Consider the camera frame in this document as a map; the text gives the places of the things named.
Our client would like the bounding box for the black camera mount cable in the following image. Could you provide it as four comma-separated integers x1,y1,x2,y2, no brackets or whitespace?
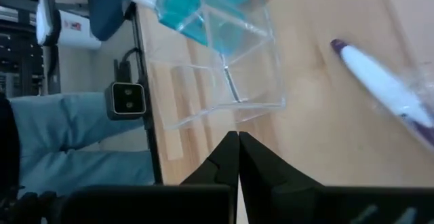
113,47,142,84

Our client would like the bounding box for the clear acrylic organizer box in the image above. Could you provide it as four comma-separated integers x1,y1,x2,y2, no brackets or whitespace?
144,0,286,130

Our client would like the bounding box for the black aluminium table frame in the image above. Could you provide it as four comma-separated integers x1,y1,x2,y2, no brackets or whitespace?
130,3,164,186

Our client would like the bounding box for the person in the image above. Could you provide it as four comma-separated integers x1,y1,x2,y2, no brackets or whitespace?
0,91,157,224

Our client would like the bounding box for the blue chair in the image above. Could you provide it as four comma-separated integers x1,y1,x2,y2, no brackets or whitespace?
87,0,132,42

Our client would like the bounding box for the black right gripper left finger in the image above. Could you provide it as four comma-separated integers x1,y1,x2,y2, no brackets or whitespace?
181,131,240,188

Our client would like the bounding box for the dark shelf rack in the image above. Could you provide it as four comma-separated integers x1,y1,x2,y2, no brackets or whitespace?
0,0,45,98

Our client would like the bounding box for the white paper roll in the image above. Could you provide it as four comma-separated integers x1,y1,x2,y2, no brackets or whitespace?
35,0,102,51

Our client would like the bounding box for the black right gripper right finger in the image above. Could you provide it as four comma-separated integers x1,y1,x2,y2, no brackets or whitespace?
239,131,325,224

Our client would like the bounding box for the black table-level camera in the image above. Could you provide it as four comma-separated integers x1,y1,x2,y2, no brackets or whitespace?
104,81,147,122

